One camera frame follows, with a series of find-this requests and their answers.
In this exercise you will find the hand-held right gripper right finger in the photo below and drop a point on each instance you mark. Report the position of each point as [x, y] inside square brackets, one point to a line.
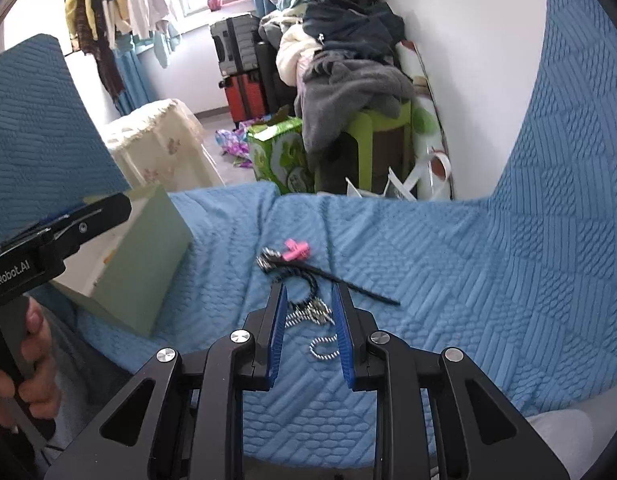
[346, 347]

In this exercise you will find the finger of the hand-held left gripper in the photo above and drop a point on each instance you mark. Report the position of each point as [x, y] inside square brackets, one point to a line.
[63, 214]
[103, 215]

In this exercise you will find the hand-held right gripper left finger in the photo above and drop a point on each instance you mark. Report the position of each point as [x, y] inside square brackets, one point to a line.
[278, 345]

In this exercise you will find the pale green cardboard box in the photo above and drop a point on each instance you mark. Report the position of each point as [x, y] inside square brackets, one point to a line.
[148, 260]

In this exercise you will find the person's left hand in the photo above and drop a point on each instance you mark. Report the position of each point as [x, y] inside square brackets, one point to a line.
[41, 385]

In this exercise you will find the black hair stick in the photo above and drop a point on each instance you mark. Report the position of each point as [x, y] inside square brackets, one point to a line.
[348, 285]

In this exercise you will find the floral cloth covered table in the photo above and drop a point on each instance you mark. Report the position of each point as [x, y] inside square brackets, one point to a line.
[158, 145]

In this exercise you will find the pink hair clip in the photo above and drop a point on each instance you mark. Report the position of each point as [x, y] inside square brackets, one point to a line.
[296, 250]

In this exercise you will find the person's left leg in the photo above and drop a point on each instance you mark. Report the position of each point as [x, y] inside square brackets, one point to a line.
[83, 380]

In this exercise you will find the person's leg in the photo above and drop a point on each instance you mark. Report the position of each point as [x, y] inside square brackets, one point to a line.
[563, 445]
[83, 380]

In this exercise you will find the purple printed cloth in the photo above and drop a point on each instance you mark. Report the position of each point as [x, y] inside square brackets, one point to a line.
[236, 145]

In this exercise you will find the blue quilted bed cover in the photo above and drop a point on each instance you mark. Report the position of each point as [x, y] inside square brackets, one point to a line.
[488, 285]

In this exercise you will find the red suitcase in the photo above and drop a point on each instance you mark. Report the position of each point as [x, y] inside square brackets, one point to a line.
[246, 100]

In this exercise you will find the green printed carton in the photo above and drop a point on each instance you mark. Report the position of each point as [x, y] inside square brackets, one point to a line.
[283, 160]

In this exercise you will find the row of hanging clothes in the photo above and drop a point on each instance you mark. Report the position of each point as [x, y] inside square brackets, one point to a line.
[113, 5]

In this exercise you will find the grey suitcase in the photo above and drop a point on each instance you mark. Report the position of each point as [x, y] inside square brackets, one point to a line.
[236, 45]

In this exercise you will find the black suitcase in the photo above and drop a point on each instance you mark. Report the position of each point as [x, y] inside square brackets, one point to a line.
[271, 75]

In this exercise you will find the green plastic stool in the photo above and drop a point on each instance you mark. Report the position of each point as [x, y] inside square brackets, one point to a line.
[383, 130]

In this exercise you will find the person's right leg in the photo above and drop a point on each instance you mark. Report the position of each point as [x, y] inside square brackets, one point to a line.
[563, 445]

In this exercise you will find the red vase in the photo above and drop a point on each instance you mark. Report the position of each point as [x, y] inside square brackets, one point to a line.
[215, 3]

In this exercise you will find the white puffy coat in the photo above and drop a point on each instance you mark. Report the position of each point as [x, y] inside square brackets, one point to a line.
[291, 55]

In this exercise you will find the printed leaning board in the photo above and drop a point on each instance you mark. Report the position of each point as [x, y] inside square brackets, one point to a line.
[428, 110]

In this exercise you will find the grey blanket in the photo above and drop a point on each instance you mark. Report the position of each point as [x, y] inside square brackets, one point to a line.
[348, 90]

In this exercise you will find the dark blue jacket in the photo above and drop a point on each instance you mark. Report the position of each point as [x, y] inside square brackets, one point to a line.
[353, 30]

